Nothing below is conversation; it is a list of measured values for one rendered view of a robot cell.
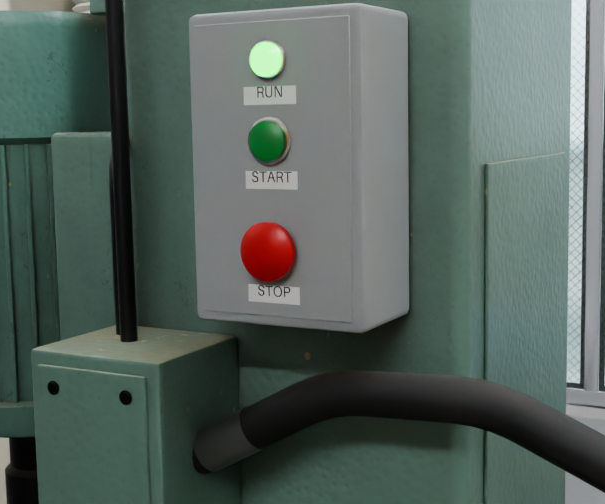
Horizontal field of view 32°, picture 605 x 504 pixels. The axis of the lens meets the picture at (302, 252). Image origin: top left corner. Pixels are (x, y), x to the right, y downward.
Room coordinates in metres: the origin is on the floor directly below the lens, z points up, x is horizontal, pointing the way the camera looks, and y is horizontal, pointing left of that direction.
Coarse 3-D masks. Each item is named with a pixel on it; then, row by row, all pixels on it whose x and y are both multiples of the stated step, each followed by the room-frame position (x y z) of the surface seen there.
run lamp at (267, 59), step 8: (264, 40) 0.53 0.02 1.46; (272, 40) 0.53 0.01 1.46; (256, 48) 0.53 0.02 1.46; (264, 48) 0.53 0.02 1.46; (272, 48) 0.52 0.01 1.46; (280, 48) 0.53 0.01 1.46; (256, 56) 0.53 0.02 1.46; (264, 56) 0.53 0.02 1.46; (272, 56) 0.52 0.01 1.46; (280, 56) 0.53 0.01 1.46; (256, 64) 0.53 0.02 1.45; (264, 64) 0.53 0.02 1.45; (272, 64) 0.52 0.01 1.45; (280, 64) 0.53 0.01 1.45; (256, 72) 0.53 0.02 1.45; (264, 72) 0.53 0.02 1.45; (272, 72) 0.53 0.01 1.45; (280, 72) 0.53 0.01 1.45
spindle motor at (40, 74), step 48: (0, 48) 0.75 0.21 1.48; (48, 48) 0.76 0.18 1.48; (96, 48) 0.78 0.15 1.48; (0, 96) 0.75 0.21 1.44; (48, 96) 0.76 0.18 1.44; (96, 96) 0.78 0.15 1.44; (0, 144) 0.75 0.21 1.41; (48, 144) 0.76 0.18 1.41; (0, 192) 0.75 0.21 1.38; (48, 192) 0.76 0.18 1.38; (0, 240) 0.75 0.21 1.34; (48, 240) 0.76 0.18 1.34; (0, 288) 0.75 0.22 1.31; (48, 288) 0.76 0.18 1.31; (0, 336) 0.75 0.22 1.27; (48, 336) 0.76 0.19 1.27; (0, 384) 0.75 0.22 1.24; (0, 432) 0.75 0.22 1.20
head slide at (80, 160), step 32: (64, 160) 0.73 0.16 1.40; (96, 160) 0.71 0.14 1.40; (64, 192) 0.73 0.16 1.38; (96, 192) 0.71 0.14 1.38; (64, 224) 0.73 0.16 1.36; (96, 224) 0.71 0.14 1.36; (64, 256) 0.73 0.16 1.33; (96, 256) 0.72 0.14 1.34; (64, 288) 0.73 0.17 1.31; (96, 288) 0.72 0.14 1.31; (64, 320) 0.73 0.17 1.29; (96, 320) 0.72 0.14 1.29
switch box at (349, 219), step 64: (192, 64) 0.56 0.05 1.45; (320, 64) 0.52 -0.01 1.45; (384, 64) 0.53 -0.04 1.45; (192, 128) 0.56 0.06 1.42; (320, 128) 0.52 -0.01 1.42; (384, 128) 0.53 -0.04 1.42; (256, 192) 0.54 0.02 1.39; (320, 192) 0.52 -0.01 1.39; (384, 192) 0.53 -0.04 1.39; (320, 256) 0.52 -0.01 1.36; (384, 256) 0.53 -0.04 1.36; (256, 320) 0.54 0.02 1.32; (320, 320) 0.52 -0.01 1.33; (384, 320) 0.53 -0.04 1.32
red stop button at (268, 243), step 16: (256, 224) 0.53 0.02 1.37; (272, 224) 0.52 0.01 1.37; (256, 240) 0.52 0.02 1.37; (272, 240) 0.52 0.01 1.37; (288, 240) 0.52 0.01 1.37; (256, 256) 0.52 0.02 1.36; (272, 256) 0.52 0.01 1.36; (288, 256) 0.52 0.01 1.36; (256, 272) 0.53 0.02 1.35; (272, 272) 0.52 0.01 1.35; (288, 272) 0.52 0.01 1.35
